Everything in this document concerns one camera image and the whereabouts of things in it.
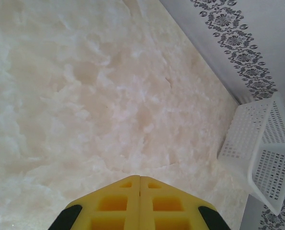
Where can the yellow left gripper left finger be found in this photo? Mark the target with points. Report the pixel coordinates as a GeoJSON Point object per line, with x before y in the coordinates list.
{"type": "Point", "coordinates": [113, 206]}

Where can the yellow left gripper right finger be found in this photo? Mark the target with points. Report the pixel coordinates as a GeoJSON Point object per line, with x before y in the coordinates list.
{"type": "Point", "coordinates": [168, 206]}

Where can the white perforated plastic basket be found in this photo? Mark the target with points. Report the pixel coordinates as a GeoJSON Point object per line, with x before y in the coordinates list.
{"type": "Point", "coordinates": [259, 148]}

